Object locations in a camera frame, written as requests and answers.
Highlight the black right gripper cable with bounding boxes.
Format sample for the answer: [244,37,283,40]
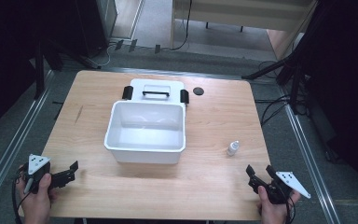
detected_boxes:
[284,195,296,224]

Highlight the white plastic storage box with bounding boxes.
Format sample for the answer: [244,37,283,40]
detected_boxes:
[103,100,187,165]

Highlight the small white dropper bottle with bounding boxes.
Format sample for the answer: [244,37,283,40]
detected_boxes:
[226,140,241,157]

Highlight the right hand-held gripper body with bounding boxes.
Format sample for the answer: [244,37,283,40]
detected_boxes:
[254,171,312,205]

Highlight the black metal stand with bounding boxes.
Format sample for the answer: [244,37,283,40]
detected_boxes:
[33,38,103,101]
[241,29,313,116]

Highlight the white floor cable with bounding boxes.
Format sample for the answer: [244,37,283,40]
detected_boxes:
[96,42,117,68]

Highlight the white bench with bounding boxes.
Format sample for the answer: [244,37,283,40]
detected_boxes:
[170,0,320,50]

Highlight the metal floor rail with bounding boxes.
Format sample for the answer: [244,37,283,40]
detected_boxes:
[101,65,254,81]
[278,85,343,224]
[0,69,56,217]

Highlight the white lid with black handle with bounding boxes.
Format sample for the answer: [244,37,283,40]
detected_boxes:
[121,77,190,109]

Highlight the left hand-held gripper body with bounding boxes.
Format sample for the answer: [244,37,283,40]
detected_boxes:
[21,153,76,194]

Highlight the dark cabinet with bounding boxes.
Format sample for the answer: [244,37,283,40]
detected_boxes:
[74,0,119,59]

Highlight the person's right hand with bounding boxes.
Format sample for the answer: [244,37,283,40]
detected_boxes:
[256,185,302,224]

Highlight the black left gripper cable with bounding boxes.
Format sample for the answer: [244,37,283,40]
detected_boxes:
[10,166,32,224]

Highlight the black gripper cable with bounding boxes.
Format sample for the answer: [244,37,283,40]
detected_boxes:
[284,195,296,224]
[10,166,32,224]

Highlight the dark curtain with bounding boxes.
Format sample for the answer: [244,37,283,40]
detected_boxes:
[295,0,358,200]
[0,0,82,141]

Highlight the black hanging cable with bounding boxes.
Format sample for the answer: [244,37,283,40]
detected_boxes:
[169,0,194,52]

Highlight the person's left hand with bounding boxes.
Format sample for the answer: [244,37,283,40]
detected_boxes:
[16,173,59,224]

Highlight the black floor cables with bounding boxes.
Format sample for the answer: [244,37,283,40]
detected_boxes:
[254,60,310,128]

